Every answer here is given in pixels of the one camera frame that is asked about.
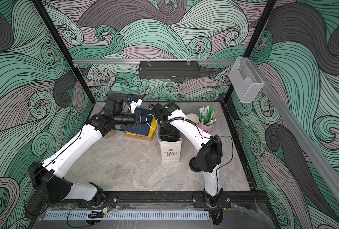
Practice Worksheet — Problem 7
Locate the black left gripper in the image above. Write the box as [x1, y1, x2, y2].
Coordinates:
[114, 111, 153, 128]

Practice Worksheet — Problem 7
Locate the white paper takeout bag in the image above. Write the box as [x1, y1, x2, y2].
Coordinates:
[156, 126, 182, 162]

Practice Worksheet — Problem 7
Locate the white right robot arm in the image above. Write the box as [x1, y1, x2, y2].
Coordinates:
[149, 102, 223, 205]

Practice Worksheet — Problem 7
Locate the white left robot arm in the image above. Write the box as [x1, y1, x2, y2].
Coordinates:
[28, 98, 145, 207]

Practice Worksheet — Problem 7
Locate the navy blue napkin stack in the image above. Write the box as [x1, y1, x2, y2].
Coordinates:
[120, 108, 153, 136]

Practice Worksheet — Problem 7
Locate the stack of paper cups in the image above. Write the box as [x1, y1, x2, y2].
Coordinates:
[186, 113, 200, 125]

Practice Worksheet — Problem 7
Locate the brown pulp cup carrier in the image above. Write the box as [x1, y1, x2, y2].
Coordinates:
[104, 130, 115, 138]

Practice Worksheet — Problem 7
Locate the white wrapped straw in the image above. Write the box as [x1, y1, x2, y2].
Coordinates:
[199, 106, 207, 125]

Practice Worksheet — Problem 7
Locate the pink straw holder cup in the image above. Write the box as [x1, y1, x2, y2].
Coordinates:
[197, 122, 213, 134]

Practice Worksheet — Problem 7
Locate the green wrapped straw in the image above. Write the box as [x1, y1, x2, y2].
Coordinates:
[207, 106, 215, 124]

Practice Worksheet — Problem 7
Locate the stack of black lids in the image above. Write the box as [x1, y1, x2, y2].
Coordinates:
[189, 157, 202, 173]

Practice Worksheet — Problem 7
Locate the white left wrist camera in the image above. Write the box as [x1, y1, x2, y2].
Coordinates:
[129, 99, 142, 114]

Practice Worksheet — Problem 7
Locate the black wall shelf tray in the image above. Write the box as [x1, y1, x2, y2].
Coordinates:
[138, 61, 200, 79]

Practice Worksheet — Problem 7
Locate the clear acrylic wall holder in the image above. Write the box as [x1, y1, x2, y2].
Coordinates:
[228, 57, 264, 104]

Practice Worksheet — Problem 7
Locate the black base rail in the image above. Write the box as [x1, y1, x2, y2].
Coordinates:
[40, 190, 270, 208]

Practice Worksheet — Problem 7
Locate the white slotted cable duct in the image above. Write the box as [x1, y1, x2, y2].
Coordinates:
[43, 210, 210, 221]

